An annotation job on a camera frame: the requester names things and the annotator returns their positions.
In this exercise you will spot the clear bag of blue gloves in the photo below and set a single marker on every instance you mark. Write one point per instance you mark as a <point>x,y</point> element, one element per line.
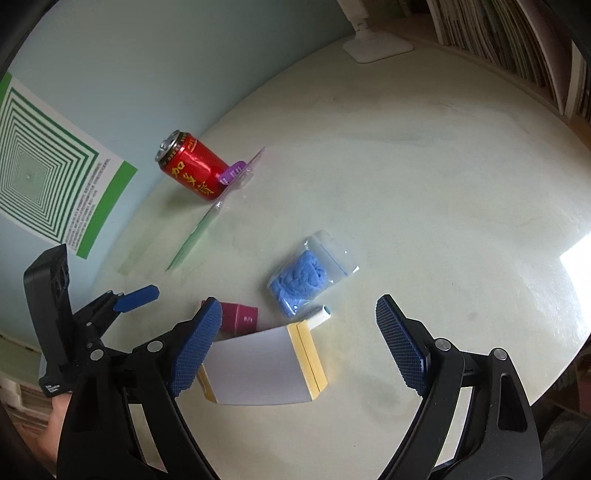
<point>302,277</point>

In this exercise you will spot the person's left hand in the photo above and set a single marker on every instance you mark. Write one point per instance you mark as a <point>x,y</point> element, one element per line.
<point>48,429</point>

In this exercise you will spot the small white roll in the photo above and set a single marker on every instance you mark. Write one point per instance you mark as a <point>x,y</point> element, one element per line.
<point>319,316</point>

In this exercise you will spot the red drink can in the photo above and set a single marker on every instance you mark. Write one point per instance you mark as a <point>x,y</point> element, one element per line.
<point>194,168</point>

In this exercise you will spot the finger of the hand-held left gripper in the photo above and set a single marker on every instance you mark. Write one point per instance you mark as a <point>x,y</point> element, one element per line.
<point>137,297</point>

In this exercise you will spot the yellow notepad with white cover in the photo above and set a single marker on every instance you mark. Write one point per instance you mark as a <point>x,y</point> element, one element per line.
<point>258,369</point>

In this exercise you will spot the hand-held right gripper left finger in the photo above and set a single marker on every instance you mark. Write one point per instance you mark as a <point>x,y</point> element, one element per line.
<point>197,347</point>

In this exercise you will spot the clear bag purple cap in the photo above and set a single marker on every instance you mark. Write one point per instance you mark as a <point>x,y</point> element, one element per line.
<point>240,184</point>

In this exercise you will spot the white lamp base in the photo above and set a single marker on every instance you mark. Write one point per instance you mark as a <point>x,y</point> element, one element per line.
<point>376,44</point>

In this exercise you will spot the row of books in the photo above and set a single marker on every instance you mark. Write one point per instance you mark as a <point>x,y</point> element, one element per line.
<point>508,41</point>

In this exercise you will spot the green striped wall poster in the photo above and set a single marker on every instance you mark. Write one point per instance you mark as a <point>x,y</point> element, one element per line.
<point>27,175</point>

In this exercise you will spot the magenta small box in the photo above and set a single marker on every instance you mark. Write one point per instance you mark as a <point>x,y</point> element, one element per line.
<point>238,318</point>

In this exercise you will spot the purple plastic clip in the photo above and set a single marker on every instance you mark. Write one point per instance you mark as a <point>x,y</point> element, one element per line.
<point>232,171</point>

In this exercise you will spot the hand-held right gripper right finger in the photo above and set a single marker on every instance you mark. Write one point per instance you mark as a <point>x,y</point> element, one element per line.
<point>400,347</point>

